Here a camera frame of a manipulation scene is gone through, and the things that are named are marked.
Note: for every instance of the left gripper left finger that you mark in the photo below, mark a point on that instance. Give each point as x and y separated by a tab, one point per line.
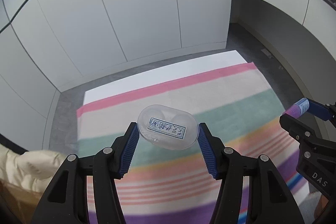
114	161

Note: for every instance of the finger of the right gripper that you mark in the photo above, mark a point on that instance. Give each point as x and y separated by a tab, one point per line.
298	130
324	112

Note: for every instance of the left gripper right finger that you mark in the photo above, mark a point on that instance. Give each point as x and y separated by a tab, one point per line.
222	162

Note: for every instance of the small purple blue tube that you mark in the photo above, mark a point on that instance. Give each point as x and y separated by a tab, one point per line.
299	108

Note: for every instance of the clear oval lens case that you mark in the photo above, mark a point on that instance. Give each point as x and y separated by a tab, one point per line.
167	127

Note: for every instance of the striped colourful towel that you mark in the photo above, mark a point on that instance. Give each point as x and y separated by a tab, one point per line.
168	181

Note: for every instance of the cream padded chair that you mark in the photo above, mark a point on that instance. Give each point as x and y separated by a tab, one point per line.
30	171

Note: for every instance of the curved white counter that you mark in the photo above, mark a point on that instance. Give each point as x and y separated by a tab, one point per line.
300	34

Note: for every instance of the brown cardboard box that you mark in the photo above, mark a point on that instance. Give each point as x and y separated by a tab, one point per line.
22	203

